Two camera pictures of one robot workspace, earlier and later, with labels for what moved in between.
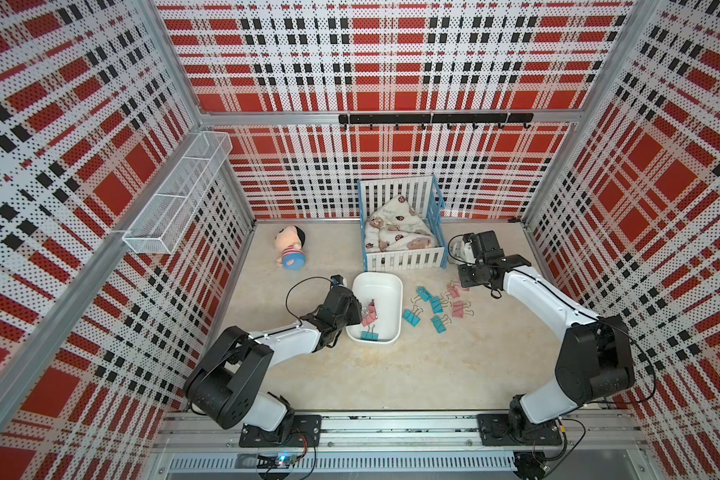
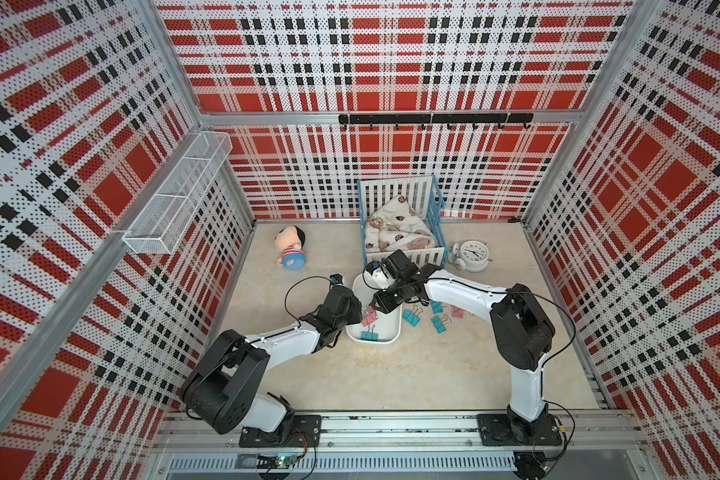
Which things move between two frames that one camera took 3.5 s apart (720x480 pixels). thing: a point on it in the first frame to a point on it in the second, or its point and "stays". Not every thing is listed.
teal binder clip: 369,336 stays
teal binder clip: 411,316 stays
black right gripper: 464,275 to 384,305
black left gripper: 355,308 stays
